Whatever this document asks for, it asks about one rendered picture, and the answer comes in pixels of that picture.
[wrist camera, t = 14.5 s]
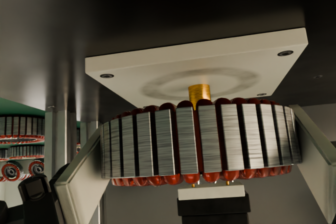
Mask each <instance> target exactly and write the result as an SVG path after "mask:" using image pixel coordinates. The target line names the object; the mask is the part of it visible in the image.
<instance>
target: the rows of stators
mask: <svg viewBox="0 0 336 224"><path fill-rule="evenodd" d="M80 150H81V148H77V154H78V153H79V151H80ZM44 157H45V146H44V145H27V146H26V145H19V146H18V145H17V146H11V147H10V148H8V149H5V148H0V162H4V161H8V160H10V159H11V160H20V159H21V160H22V159H37V158H44Z"/></svg>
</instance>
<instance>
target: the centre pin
mask: <svg viewBox="0 0 336 224"><path fill-rule="evenodd" d="M188 95H189V101H190V102H192V104H193V108H194V110H196V103H197V101H198V100H200V99H208V100H210V101H211V92H210V86H209V85H208V84H195V85H192V86H189V87H188Z"/></svg>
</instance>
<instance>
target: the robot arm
mask: <svg viewBox="0 0 336 224"><path fill-rule="evenodd" d="M288 107H289V108H291V109H293V113H294V119H295V125H296V131H297V137H298V143H299V149H300V155H301V161H302V163H301V164H297V166H298V168H299V170H300V172H301V173H302V175H303V177H304V179H305V181H306V183H307V185H308V187H309V189H310V190H311V192H312V194H313V196H314V198H315V200H316V202H317V204H318V205H319V207H320V209H321V211H322V213H323V215H324V217H325V219H326V221H327V222H328V224H336V141H329V140H328V138H327V137H326V136H325V135H324V134H323V133H322V131H321V130H320V129H319V128H318V127H317V126H316V124H315V123H314V122H313V121H312V120H311V118H310V117H309V116H308V115H307V114H306V113H305V111H304V110H303V109H302V108H301V107H300V106H299V105H298V104H293V105H288ZM103 124H104V123H103ZM103 124H100V126H99V127H98V128H97V129H96V131H95V132H94V133H93V135H92V136H91V137H90V138H89V140H88V141H87V142H86V144H85V145H84V146H83V147H82V149H81V150H80V151H79V153H78V154H77V155H76V156H75V158H74V159H73V160H72V162H71V163H67V164H65V165H64V166H62V167H61V168H60V169H59V170H58V171H57V172H56V174H55V175H54V176H53V177H52V179H51V180H50V181H48V178H47V176H46V175H44V174H37V175H33V176H30V177H28V178H26V179H24V180H23V181H21V182H20V183H19V184H18V190H19V193H20V196H21V199H22V203H23V204H21V205H17V206H13V207H9V208H8V206H7V203H6V202H5V201H4V200H0V224H89V222H90V220H91V218H92V216H93V214H94V212H95V210H96V207H97V205H98V203H99V201H100V199H101V197H102V195H103V193H104V191H105V189H106V187H107V185H108V183H109V181H110V178H102V171H101V133H100V127H101V126H102V125H103Z"/></svg>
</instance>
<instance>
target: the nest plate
mask: <svg viewBox="0 0 336 224"><path fill-rule="evenodd" d="M307 45H308V38H307V33H306V29H305V28H304V27H303V28H296V29H288V30H281V31H274V32H267V33H259V34H252V35H245V36H238V37H230V38H223V39H216V40H209V41H202V42H194V43H187V44H180V45H173V46H165V47H158V48H151V49H144V50H136V51H129V52H122V53H115V54H107V55H100V56H93V57H86V58H85V73H86V74H87V75H89V76H91V77H92V78H94V79H95V80H97V81H98V82H100V83H101V84H103V85H104V86H106V87H107V88H109V89H110V90H112V91H113V92H115V93H116V94H118V95H119V96H121V97H122V98H124V99H125V100H127V101H128V102H130V103H131V104H133V105H134V106H136V107H137V108H143V109H144V108H146V107H147V106H150V105H155V106H159V107H160V106H161V105H162V104H164V103H172V104H174V105H176V106H177V105H178V104H179V103H180V102H181V101H184V100H187V101H190V100H189V90H188V87H190V86H193V85H198V84H206V85H209V87H210V96H211V102H214V101H215V100H216V99H218V98H226V99H229V100H231V99H234V98H244V99H246V98H256V97H265V96H271V95H272V94H273V92H274V91H275V90H276V88H277V87H278V85H279V84H280V83H281V81H282V80H283V78H284V77H285V76H286V74H287V73H288V71H289V70H290V69H291V67H292V66H293V64H294V63H295V62H296V60H297V59H298V58H299V56H300V55H301V53H302V52H303V51H304V49H305V48H306V46H307Z"/></svg>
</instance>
